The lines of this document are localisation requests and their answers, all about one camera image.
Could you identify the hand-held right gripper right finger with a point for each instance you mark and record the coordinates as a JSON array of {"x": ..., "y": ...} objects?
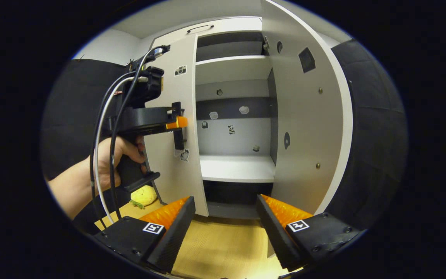
[{"x": 275, "y": 236}]

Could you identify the white cabinet shelf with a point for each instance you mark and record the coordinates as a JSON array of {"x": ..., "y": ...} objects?
[
  {"x": 230, "y": 69},
  {"x": 238, "y": 168}
]

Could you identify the beige double-door shoe cabinet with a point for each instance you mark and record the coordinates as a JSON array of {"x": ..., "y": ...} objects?
[{"x": 227, "y": 26}]

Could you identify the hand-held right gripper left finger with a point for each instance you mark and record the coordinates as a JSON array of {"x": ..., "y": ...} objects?
[{"x": 174, "y": 236}]

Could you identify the metal door hinge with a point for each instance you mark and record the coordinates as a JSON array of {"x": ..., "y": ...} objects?
[{"x": 266, "y": 45}]

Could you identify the black backdrop cloth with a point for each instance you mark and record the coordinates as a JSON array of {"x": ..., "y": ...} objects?
[
  {"x": 72, "y": 116},
  {"x": 378, "y": 135}
]

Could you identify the yellow plush toy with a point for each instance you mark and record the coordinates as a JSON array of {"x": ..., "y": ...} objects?
[{"x": 143, "y": 195}]

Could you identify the beige cabinet door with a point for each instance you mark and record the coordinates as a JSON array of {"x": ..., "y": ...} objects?
[
  {"x": 180, "y": 93},
  {"x": 308, "y": 128}
]

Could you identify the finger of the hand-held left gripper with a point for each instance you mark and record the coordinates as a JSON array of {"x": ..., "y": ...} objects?
[{"x": 178, "y": 123}]

